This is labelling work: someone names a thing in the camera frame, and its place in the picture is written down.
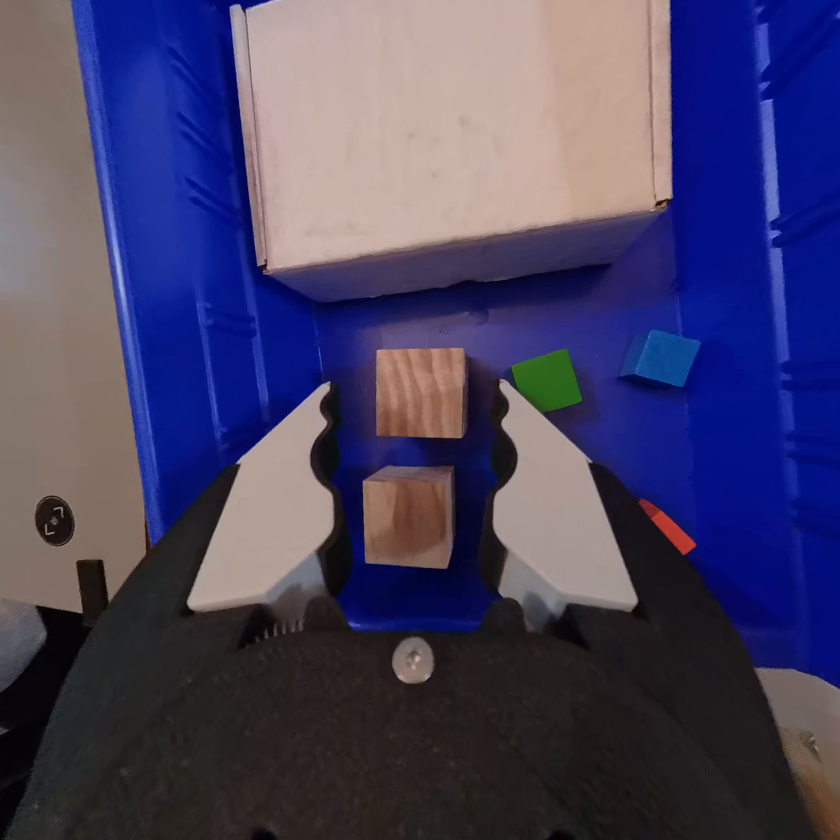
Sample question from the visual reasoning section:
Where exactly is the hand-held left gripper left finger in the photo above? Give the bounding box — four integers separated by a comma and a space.
187, 382, 353, 614

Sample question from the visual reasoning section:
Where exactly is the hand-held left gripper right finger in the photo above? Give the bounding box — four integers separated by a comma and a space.
479, 379, 639, 631

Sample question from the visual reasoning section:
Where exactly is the red cube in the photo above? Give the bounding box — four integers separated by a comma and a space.
638, 499, 697, 555

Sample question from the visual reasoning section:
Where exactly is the pale wooden cube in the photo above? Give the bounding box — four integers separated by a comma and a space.
362, 465, 455, 570
376, 348, 468, 438

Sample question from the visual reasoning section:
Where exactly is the green cube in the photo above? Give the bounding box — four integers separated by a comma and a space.
511, 349, 583, 413

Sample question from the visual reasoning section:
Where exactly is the blue cube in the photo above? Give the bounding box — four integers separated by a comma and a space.
619, 329, 701, 388

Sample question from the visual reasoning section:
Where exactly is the blue plastic bin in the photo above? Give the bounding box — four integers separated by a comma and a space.
71, 0, 840, 677

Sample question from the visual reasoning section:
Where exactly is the white cardboard mailer box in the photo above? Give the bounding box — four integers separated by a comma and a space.
230, 0, 673, 303

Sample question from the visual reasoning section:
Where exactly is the round black desk button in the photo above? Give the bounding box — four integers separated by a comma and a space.
35, 497, 75, 547

